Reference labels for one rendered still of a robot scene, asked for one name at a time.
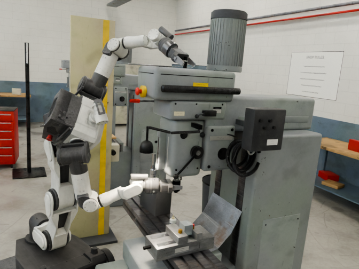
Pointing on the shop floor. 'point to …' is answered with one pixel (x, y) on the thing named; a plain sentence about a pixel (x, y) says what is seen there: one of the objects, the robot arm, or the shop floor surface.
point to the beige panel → (106, 148)
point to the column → (271, 203)
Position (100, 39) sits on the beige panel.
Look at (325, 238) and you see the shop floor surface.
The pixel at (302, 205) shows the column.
